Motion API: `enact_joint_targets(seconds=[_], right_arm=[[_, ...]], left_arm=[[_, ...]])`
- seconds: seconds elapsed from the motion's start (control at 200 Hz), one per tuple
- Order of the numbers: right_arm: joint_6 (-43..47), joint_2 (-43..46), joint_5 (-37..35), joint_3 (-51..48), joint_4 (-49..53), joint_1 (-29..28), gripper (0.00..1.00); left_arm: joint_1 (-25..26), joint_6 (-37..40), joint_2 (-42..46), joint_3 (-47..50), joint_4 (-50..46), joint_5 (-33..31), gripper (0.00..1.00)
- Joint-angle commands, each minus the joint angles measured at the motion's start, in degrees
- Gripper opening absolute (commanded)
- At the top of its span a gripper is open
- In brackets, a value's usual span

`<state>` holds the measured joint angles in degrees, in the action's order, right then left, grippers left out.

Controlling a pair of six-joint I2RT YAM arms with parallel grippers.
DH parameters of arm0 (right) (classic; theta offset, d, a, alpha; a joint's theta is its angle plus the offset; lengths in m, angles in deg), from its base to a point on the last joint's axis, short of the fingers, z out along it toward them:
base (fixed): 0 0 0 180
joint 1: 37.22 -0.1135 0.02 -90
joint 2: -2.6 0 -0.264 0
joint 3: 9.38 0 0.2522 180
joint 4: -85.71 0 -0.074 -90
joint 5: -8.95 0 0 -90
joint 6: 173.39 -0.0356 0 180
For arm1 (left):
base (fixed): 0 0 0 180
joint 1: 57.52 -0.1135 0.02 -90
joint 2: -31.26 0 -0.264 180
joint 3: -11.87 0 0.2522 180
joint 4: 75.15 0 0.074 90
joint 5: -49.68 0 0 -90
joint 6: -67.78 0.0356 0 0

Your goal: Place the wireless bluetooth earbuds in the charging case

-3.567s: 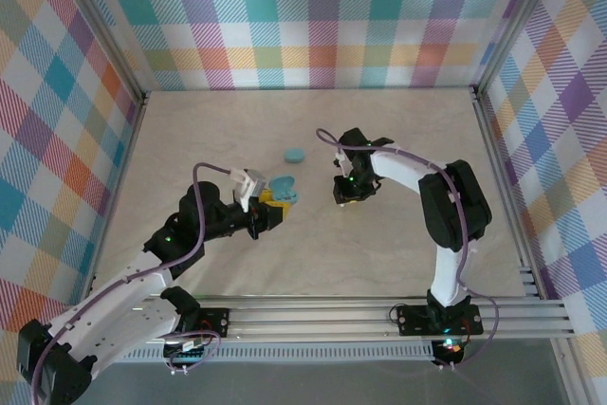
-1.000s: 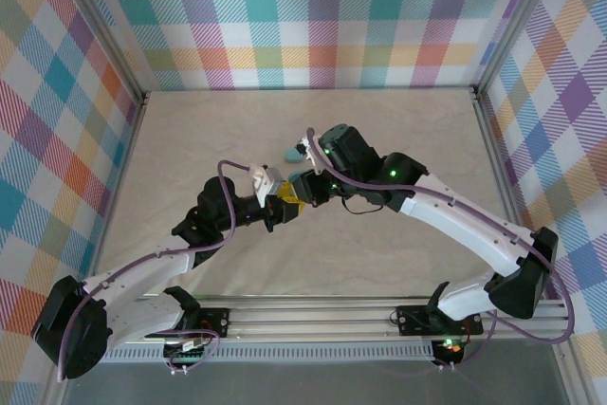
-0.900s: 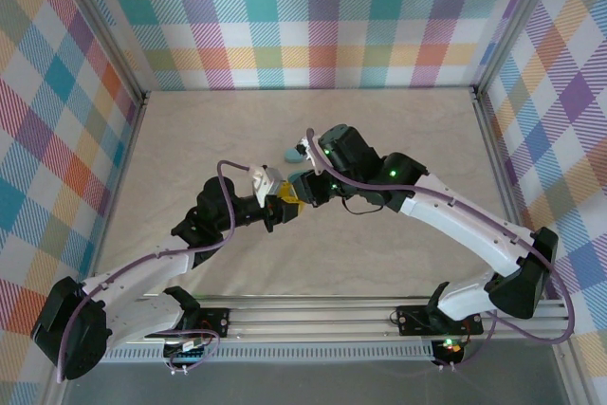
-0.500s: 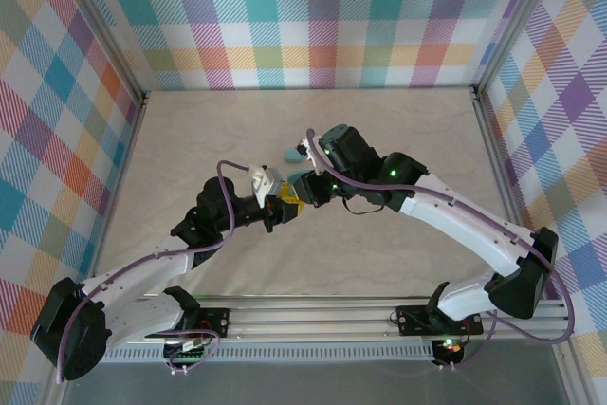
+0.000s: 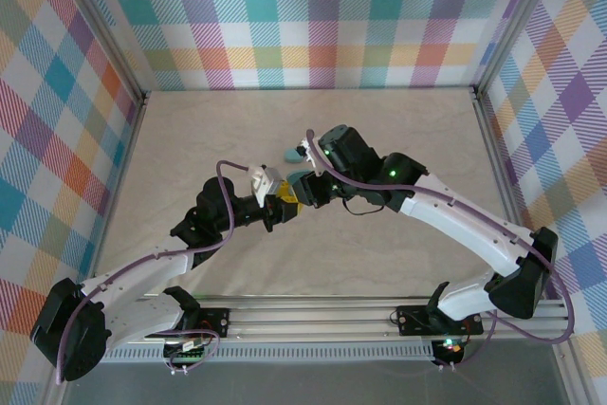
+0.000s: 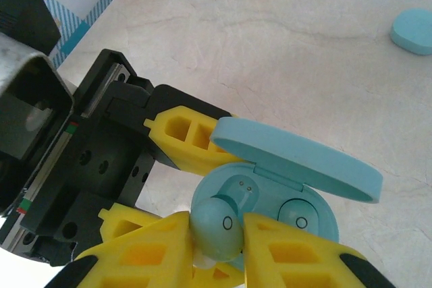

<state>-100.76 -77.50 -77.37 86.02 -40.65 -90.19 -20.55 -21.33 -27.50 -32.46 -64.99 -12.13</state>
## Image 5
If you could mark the teal earbud charging case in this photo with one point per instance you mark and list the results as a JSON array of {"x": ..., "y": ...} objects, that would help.
[
  {"x": 298, "y": 176},
  {"x": 291, "y": 155}
]

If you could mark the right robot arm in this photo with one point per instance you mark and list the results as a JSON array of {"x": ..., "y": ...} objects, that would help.
[{"x": 465, "y": 225}]

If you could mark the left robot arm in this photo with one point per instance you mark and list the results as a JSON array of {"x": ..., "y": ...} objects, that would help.
[{"x": 142, "y": 272}]

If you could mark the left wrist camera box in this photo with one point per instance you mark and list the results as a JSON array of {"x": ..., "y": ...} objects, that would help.
[{"x": 263, "y": 182}]

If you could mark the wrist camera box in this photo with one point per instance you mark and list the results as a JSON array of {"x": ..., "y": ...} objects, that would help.
[
  {"x": 310, "y": 153},
  {"x": 263, "y": 182}
]

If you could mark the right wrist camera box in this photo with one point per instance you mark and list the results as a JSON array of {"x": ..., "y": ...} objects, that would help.
[{"x": 310, "y": 153}]

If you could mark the aluminium side rail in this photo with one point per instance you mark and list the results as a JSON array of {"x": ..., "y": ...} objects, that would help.
[
  {"x": 127, "y": 153},
  {"x": 495, "y": 153}
]

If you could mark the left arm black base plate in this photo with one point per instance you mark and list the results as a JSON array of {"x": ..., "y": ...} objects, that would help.
[{"x": 215, "y": 322}]

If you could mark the aluminium mounting rail beam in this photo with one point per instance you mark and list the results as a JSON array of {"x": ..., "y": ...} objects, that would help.
[{"x": 308, "y": 324}]

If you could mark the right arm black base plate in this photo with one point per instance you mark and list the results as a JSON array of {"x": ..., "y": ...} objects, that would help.
[{"x": 412, "y": 319}]

